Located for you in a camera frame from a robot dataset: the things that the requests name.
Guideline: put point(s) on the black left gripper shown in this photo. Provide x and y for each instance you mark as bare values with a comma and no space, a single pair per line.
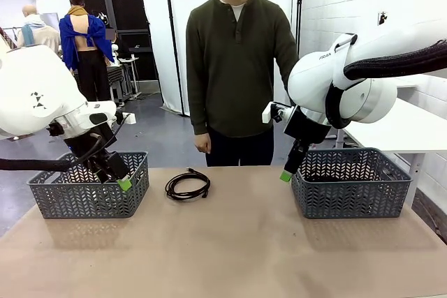
96,146

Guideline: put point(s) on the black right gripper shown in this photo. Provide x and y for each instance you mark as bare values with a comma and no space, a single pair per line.
305,127

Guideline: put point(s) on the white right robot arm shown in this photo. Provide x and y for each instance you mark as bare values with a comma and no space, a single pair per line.
314,78

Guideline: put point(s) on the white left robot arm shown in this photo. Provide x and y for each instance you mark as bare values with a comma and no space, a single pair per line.
35,85

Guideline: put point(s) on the person's left forearm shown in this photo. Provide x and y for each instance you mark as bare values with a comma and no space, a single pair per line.
284,78

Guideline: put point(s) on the person's right forearm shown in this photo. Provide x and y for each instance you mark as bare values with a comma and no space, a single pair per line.
199,113

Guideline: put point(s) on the person's right hand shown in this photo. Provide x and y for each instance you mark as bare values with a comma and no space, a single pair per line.
202,143

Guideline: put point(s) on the grey plastic lattice basket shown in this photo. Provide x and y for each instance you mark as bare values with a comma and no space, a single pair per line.
91,215
349,214

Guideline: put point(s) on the white side table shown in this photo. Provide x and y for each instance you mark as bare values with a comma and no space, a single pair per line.
384,137

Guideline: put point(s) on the person in olive shirt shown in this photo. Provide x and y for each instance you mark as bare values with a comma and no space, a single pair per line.
234,67

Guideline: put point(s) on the background white desk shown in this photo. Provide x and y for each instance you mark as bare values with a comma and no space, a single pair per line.
131,60

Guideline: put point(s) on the background seated person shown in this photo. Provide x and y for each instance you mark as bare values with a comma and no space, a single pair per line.
113,46

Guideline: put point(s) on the mannequin with blue garment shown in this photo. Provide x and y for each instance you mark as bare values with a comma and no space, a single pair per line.
70,33

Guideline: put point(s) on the white backdrop screen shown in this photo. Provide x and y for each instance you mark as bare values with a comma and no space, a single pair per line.
153,33

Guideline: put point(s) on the mannequin with beige sweater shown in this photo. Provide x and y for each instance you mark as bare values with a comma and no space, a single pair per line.
45,38

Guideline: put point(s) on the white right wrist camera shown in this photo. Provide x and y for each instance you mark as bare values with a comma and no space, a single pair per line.
267,113

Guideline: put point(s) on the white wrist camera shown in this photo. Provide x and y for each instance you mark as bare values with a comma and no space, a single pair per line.
128,119
267,113

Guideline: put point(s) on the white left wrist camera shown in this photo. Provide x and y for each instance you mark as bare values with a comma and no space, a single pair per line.
128,119

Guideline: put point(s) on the dark grid wall panel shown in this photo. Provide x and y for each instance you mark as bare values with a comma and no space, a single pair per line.
129,5

